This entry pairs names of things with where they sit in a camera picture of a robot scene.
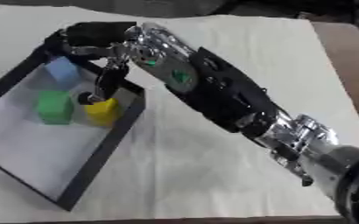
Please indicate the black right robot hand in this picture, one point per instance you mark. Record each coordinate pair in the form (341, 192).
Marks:
(97, 35)

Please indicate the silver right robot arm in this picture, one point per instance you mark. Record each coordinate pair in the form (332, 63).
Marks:
(223, 96)

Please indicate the black box with white inside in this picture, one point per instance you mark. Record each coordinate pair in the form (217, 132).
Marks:
(44, 145)

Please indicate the light blue block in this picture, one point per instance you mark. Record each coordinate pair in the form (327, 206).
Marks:
(64, 71)

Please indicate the yellow block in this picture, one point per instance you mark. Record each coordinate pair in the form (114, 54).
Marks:
(103, 112)

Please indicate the green block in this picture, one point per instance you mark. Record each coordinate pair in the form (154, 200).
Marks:
(55, 107)

